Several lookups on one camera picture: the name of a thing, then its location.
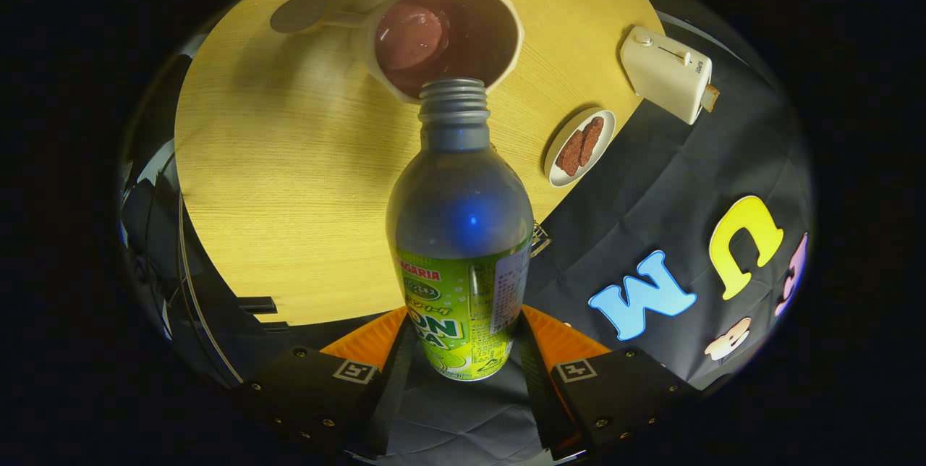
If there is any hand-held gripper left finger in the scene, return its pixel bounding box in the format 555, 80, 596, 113
239, 305, 419, 456

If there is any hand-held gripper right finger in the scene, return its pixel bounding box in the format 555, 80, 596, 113
515, 305, 702, 461

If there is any silver green-label juice bottle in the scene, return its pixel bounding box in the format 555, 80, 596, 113
386, 78, 535, 382

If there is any beige cup with peg handle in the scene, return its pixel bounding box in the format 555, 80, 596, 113
270, 0, 524, 105

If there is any wooden table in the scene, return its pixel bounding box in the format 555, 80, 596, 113
175, 0, 665, 327

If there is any small white plate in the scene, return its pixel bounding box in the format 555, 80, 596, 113
544, 108, 617, 188

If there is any brown meat slice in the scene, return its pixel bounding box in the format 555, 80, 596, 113
579, 116, 605, 166
556, 130, 585, 177

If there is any cream toaster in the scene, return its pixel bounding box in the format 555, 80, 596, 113
620, 25, 721, 126

